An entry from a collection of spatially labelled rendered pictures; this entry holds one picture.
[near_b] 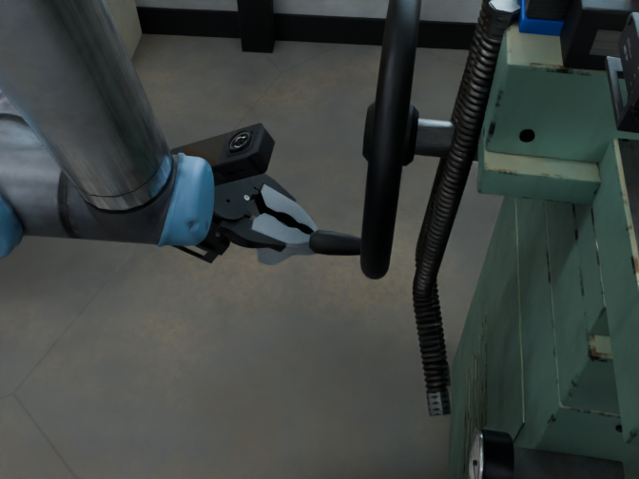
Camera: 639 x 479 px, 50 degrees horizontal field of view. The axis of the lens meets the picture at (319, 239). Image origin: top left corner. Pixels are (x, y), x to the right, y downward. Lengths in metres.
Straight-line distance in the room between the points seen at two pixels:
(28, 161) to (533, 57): 0.40
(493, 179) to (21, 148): 0.39
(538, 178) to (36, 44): 0.39
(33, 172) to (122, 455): 0.91
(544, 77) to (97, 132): 0.32
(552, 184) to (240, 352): 0.99
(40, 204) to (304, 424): 0.92
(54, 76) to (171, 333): 1.16
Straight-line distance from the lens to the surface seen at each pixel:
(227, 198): 0.68
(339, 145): 1.86
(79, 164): 0.47
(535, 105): 0.56
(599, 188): 0.60
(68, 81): 0.40
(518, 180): 0.59
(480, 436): 0.65
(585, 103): 0.57
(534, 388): 0.74
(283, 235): 0.69
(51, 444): 1.47
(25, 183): 0.58
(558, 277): 0.69
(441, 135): 0.67
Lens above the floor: 1.27
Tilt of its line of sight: 51 degrees down
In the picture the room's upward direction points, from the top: straight up
